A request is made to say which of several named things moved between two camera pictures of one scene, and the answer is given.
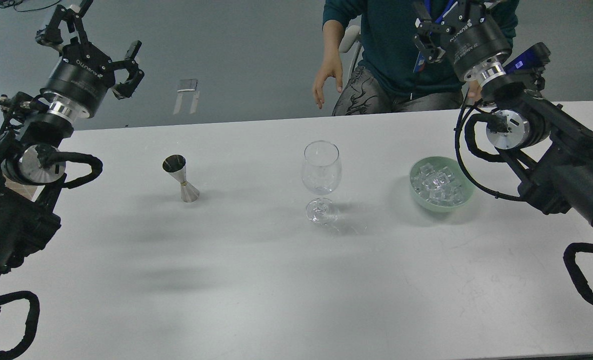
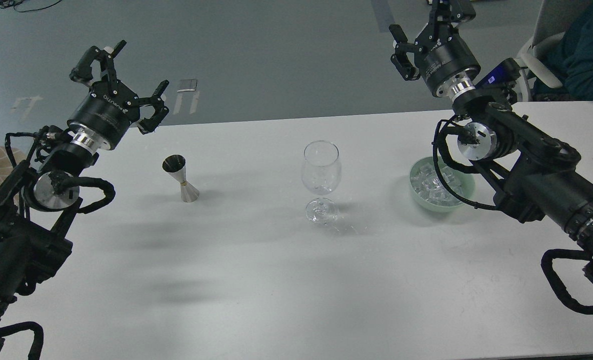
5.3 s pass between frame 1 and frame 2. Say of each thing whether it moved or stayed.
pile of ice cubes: stayed
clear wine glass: stayed
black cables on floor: stayed
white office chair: moved
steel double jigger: stayed
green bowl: stayed
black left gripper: moved
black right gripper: moved
